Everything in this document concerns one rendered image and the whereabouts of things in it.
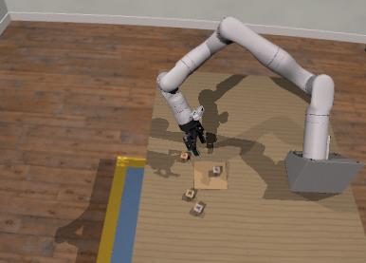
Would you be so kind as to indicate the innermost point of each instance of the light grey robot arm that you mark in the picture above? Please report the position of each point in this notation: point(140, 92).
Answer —
point(316, 139)

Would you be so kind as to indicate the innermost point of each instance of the tan block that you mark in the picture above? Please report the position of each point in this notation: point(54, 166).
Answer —
point(189, 195)
point(216, 171)
point(184, 156)
point(197, 209)

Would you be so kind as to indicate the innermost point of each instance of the tan square mat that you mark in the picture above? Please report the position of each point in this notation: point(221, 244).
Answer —
point(203, 178)

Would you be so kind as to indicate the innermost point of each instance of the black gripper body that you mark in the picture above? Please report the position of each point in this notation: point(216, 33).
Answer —
point(188, 128)

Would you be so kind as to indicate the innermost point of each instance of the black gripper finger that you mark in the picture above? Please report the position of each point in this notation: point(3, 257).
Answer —
point(191, 145)
point(200, 132)

